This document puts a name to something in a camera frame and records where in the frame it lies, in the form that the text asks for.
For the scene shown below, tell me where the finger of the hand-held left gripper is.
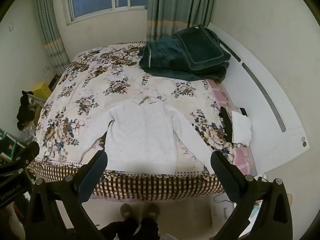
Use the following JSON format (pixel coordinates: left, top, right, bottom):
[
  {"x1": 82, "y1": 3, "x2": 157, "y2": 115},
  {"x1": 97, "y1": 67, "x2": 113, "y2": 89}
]
[{"x1": 11, "y1": 141, "x2": 40, "y2": 172}]

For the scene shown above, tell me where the white headboard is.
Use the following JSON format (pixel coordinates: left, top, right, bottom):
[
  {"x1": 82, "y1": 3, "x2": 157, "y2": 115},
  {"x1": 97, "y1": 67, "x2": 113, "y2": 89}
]
[{"x1": 207, "y1": 22, "x2": 310, "y2": 176}]

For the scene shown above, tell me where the person's right shoe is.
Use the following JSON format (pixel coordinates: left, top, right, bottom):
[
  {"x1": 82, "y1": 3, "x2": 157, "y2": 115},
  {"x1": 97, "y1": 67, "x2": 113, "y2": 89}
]
[{"x1": 142, "y1": 203, "x2": 161, "y2": 222}]

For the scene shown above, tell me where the yellow box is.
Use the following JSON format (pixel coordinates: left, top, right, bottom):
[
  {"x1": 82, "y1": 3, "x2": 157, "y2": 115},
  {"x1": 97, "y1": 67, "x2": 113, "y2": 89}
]
[{"x1": 33, "y1": 81, "x2": 52, "y2": 101}]

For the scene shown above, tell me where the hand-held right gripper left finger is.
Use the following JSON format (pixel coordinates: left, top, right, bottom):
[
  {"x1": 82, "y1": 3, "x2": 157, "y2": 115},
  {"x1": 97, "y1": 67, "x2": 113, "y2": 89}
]
[{"x1": 25, "y1": 151, "x2": 108, "y2": 240}]

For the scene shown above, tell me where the white towel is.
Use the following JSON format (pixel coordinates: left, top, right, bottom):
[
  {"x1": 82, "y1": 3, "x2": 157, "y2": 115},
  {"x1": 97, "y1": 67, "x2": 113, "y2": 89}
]
[{"x1": 79, "y1": 99, "x2": 215, "y2": 175}]

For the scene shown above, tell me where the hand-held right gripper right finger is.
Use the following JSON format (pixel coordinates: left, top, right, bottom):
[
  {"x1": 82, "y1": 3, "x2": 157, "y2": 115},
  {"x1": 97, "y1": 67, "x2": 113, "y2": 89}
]
[{"x1": 210, "y1": 151, "x2": 293, "y2": 240}]

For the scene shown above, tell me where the person's shoe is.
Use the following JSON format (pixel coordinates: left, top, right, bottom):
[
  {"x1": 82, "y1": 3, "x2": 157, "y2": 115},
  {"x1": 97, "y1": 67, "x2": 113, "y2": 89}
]
[
  {"x1": 120, "y1": 203, "x2": 137, "y2": 223},
  {"x1": 142, "y1": 203, "x2": 161, "y2": 222}
]

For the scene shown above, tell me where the black garment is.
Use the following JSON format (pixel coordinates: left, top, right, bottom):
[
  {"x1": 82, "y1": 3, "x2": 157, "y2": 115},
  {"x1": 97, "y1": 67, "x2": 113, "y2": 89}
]
[{"x1": 219, "y1": 106, "x2": 248, "y2": 143}]

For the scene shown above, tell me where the black floor cable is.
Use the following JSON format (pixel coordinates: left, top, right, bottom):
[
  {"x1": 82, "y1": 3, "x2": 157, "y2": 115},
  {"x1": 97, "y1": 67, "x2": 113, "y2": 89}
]
[{"x1": 213, "y1": 194, "x2": 235, "y2": 204}]

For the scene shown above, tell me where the person's left shoe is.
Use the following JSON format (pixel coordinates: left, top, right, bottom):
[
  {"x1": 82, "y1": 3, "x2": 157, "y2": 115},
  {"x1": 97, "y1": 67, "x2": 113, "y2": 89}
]
[{"x1": 120, "y1": 203, "x2": 137, "y2": 223}]

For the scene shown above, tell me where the floral blanket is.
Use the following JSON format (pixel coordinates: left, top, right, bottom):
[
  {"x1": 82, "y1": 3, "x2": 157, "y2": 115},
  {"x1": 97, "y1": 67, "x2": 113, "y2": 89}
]
[{"x1": 26, "y1": 41, "x2": 247, "y2": 202}]

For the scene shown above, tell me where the green striped curtain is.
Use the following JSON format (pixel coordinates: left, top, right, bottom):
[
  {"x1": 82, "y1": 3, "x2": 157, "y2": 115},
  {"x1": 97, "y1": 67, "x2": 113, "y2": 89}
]
[
  {"x1": 34, "y1": 0, "x2": 71, "y2": 78},
  {"x1": 146, "y1": 0, "x2": 217, "y2": 43}
]

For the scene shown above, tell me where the black cloth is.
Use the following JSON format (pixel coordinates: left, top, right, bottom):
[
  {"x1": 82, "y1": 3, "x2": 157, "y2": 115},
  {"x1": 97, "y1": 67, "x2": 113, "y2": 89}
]
[{"x1": 16, "y1": 90, "x2": 38, "y2": 131}]

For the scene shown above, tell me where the green and white box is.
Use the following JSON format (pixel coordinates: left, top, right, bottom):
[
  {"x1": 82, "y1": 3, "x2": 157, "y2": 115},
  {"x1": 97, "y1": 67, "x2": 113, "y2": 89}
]
[{"x1": 0, "y1": 128, "x2": 26, "y2": 162}]

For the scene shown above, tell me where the dark green pillow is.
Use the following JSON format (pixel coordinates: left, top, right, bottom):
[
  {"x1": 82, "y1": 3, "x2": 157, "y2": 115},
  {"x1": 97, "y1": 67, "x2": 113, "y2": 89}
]
[{"x1": 175, "y1": 26, "x2": 232, "y2": 70}]

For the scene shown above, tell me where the folded white cloth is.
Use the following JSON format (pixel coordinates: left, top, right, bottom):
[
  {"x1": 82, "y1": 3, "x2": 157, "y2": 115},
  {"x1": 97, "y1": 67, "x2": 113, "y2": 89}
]
[{"x1": 230, "y1": 110, "x2": 252, "y2": 146}]

